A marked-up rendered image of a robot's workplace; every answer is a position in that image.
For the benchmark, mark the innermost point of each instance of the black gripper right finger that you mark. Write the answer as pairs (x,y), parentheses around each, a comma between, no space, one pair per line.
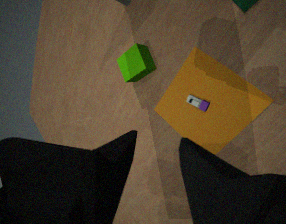
(219,193)

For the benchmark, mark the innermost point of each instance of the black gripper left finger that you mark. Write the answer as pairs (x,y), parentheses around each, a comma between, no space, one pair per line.
(97,176)

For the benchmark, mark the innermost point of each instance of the orange flat square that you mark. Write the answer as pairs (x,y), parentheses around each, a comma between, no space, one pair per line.
(235,102)

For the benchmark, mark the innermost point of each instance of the dark green flat square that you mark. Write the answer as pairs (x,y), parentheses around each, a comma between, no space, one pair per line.
(244,5)

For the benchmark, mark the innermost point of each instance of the green cube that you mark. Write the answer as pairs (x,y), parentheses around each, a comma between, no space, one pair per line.
(136,63)

